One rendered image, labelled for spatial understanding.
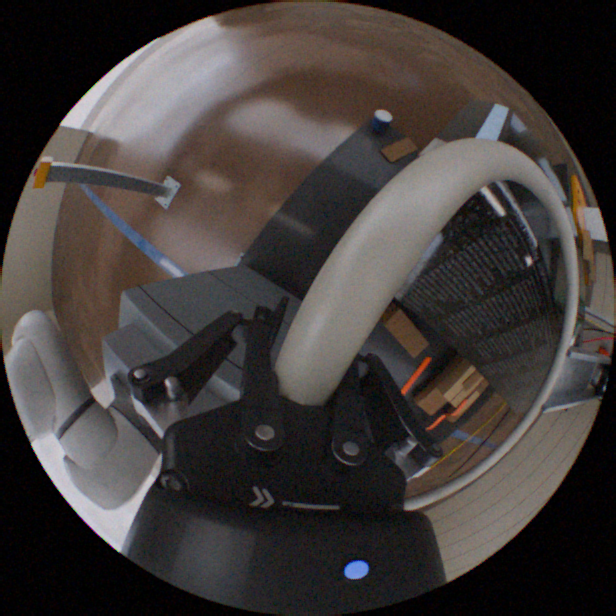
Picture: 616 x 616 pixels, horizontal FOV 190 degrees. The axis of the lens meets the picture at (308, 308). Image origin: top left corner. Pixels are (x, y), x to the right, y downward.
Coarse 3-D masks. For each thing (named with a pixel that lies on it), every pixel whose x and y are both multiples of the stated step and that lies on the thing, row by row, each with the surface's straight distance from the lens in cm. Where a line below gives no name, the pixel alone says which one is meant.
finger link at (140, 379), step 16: (224, 320) 13; (240, 320) 14; (192, 336) 10; (208, 336) 11; (224, 336) 11; (176, 352) 9; (192, 352) 9; (208, 352) 10; (224, 352) 13; (144, 368) 8; (160, 368) 8; (176, 368) 8; (192, 368) 9; (208, 368) 11; (128, 384) 8; (144, 384) 8; (160, 384) 8; (192, 384) 9; (144, 400) 8; (192, 400) 10
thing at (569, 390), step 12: (576, 348) 53; (552, 360) 47; (576, 360) 59; (588, 360) 56; (600, 360) 68; (564, 372) 55; (576, 372) 62; (588, 372) 74; (564, 384) 58; (576, 384) 67; (552, 396) 54; (564, 396) 60; (576, 396) 67; (588, 396) 77; (600, 396) 95; (540, 408) 48; (552, 408) 50; (564, 408) 57
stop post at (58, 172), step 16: (48, 160) 117; (48, 176) 119; (64, 176) 120; (80, 176) 122; (96, 176) 125; (112, 176) 129; (128, 176) 134; (144, 192) 145; (160, 192) 153; (176, 192) 154
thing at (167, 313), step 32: (160, 288) 56; (192, 288) 62; (224, 288) 72; (256, 288) 87; (128, 320) 52; (160, 320) 45; (192, 320) 48; (288, 320) 75; (160, 352) 45; (224, 384) 38
